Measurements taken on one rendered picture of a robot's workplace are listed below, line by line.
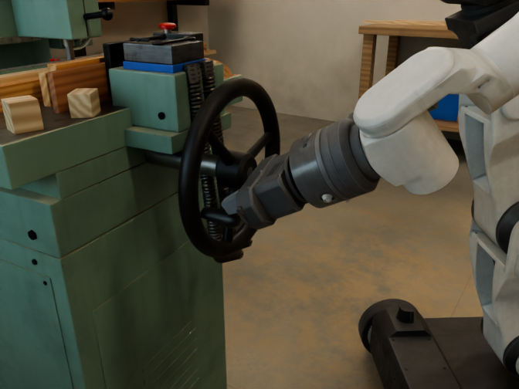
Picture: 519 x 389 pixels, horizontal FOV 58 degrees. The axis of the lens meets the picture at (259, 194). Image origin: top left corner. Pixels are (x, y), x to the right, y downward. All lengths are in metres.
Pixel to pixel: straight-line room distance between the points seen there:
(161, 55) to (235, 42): 3.95
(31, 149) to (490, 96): 0.55
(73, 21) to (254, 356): 1.12
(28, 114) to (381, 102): 0.46
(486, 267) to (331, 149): 0.82
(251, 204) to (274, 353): 1.09
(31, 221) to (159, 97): 0.27
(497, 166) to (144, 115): 0.68
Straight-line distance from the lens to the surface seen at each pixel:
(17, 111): 0.71
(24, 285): 0.87
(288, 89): 4.44
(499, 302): 1.22
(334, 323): 1.74
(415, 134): 0.49
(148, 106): 0.78
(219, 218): 0.65
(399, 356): 1.37
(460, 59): 0.49
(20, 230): 0.81
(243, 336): 1.67
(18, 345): 1.00
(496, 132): 0.98
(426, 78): 0.48
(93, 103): 0.77
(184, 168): 0.64
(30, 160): 0.69
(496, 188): 1.06
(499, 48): 0.52
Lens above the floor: 1.08
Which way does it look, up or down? 24 degrees down
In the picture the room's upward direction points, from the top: straight up
